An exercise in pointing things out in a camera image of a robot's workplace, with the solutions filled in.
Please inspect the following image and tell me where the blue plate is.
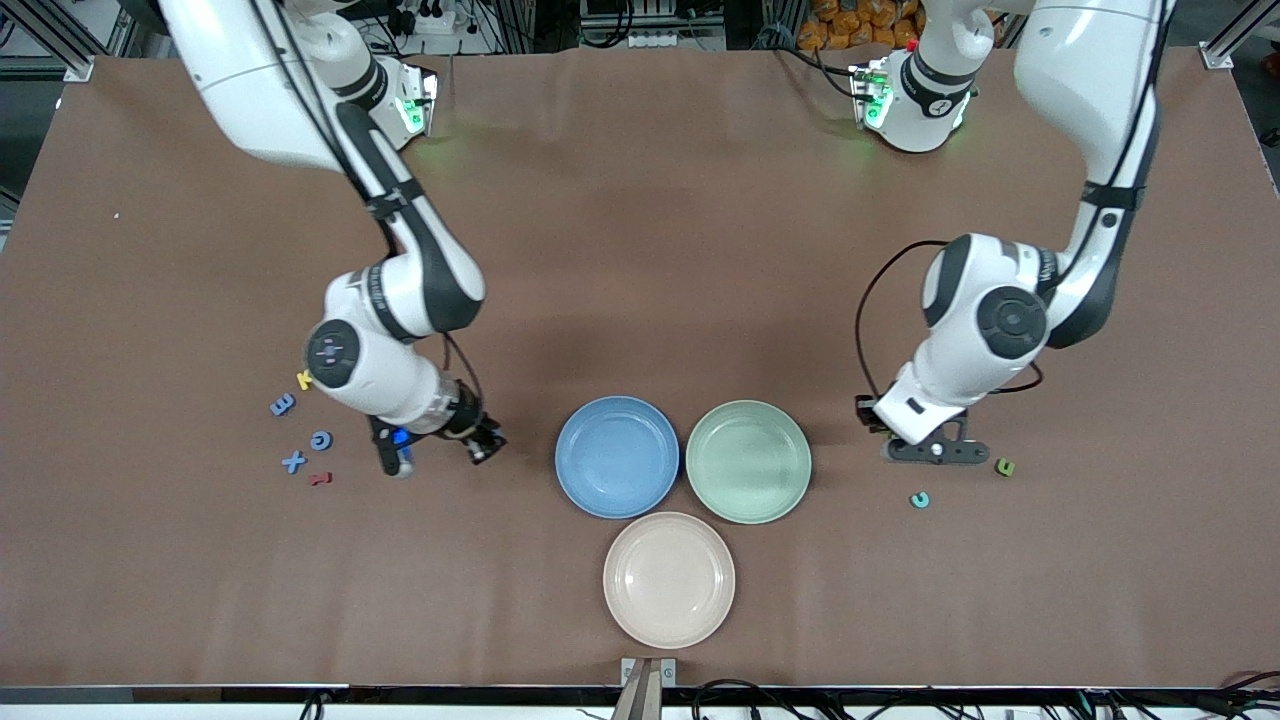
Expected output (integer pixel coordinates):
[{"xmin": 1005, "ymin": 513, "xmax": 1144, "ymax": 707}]
[{"xmin": 555, "ymin": 396, "xmax": 681, "ymax": 520}]

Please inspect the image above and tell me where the green plate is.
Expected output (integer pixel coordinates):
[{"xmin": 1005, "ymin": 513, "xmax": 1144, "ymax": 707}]
[{"xmin": 685, "ymin": 400, "xmax": 813, "ymax": 525}]

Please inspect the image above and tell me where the beige plate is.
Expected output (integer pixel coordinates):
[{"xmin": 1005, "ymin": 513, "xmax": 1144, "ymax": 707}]
[{"xmin": 603, "ymin": 512, "xmax": 737, "ymax": 650}]

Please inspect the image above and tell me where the brown table cover sheet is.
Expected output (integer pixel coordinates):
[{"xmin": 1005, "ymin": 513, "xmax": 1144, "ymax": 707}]
[{"xmin": 0, "ymin": 45, "xmax": 1280, "ymax": 691}]

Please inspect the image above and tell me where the silver base connector panel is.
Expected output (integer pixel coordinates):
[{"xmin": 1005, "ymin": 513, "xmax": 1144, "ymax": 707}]
[
  {"xmin": 849, "ymin": 62, "xmax": 891, "ymax": 129},
  {"xmin": 398, "ymin": 66, "xmax": 439, "ymax": 138}
]

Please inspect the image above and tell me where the black left camera mount bracket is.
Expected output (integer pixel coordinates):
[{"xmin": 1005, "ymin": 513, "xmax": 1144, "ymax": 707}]
[{"xmin": 890, "ymin": 410, "xmax": 992, "ymax": 467}]

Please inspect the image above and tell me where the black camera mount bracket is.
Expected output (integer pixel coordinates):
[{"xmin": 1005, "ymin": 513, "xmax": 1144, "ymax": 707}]
[
  {"xmin": 369, "ymin": 414, "xmax": 413, "ymax": 476},
  {"xmin": 890, "ymin": 410, "xmax": 992, "ymax": 467}
]

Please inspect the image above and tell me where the black right camera mount bracket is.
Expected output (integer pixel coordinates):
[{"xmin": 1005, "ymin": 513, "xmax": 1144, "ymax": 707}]
[{"xmin": 369, "ymin": 414, "xmax": 413, "ymax": 476}]

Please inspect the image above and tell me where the metal table edge bracket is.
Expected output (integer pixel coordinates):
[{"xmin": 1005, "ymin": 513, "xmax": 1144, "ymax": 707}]
[{"xmin": 612, "ymin": 657, "xmax": 678, "ymax": 720}]

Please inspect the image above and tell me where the black looped cable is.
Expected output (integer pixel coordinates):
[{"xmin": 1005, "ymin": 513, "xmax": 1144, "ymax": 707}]
[{"xmin": 690, "ymin": 678, "xmax": 801, "ymax": 720}]

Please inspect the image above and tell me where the aluminium frame profile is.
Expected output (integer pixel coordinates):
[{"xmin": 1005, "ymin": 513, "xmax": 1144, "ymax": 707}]
[
  {"xmin": 1200, "ymin": 0, "xmax": 1280, "ymax": 71},
  {"xmin": 0, "ymin": 0, "xmax": 96, "ymax": 83}
]

